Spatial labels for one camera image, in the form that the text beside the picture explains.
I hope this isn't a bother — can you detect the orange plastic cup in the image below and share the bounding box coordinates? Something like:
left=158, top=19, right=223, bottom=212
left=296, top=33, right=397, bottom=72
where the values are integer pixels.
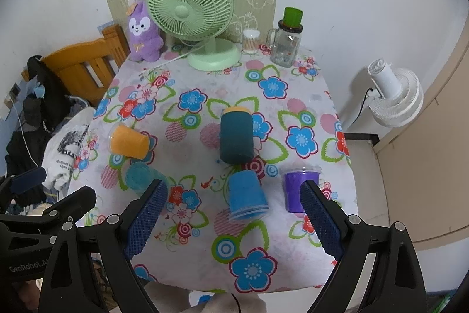
left=108, top=123, right=149, bottom=160

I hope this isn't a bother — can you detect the purple plastic cup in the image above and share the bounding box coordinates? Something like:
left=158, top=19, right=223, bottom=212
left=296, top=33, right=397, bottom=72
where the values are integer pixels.
left=283, top=168, right=320, bottom=213

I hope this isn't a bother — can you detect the purple plush toy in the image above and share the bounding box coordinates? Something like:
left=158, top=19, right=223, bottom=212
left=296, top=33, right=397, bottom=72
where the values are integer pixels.
left=127, top=0, right=164, bottom=63

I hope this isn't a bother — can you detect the white fan cable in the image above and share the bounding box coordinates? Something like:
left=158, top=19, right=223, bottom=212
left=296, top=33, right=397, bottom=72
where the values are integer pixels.
left=138, top=43, right=206, bottom=76

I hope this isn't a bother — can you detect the black clothes pile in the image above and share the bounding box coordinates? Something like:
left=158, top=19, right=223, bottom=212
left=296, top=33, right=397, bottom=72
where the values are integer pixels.
left=5, top=55, right=72, bottom=175

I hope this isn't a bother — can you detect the green cup on jar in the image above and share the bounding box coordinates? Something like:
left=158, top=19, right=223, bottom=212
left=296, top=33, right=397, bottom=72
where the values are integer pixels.
left=283, top=7, right=303, bottom=28

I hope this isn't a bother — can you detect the floral tablecloth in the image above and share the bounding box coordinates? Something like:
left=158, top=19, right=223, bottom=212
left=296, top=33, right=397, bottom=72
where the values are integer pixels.
left=69, top=47, right=358, bottom=293

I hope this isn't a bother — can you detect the white printed t-shirt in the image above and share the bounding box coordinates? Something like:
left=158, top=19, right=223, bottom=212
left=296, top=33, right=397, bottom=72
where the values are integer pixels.
left=41, top=107, right=95, bottom=192

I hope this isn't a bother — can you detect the white standing fan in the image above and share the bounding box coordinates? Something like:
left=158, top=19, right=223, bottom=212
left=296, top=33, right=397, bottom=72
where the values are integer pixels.
left=342, top=58, right=425, bottom=134

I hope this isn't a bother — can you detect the wooden chair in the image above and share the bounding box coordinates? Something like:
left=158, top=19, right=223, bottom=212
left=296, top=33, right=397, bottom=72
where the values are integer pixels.
left=21, top=25, right=130, bottom=106

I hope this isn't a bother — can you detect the glass jar mug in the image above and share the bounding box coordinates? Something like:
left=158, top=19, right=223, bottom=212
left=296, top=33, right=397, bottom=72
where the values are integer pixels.
left=266, top=20, right=303, bottom=67

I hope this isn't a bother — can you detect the cotton swab container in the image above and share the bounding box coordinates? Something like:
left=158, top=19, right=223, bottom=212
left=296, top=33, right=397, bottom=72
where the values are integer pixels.
left=242, top=28, right=261, bottom=54

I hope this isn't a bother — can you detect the teal beaded plastic cup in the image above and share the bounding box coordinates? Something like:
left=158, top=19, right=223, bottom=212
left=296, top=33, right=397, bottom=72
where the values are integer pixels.
left=125, top=161, right=169, bottom=197

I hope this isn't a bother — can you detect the dark teal cup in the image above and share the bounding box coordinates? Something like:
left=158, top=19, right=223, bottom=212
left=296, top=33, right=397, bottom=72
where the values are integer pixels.
left=220, top=106, right=254, bottom=165

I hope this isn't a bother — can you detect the blue plastic cup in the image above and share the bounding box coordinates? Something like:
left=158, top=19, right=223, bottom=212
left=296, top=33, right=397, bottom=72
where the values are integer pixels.
left=228, top=170, right=269, bottom=222

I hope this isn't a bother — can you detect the beige cartoon board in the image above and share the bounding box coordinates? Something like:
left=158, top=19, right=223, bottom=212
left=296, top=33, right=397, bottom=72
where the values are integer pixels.
left=105, top=0, right=281, bottom=46

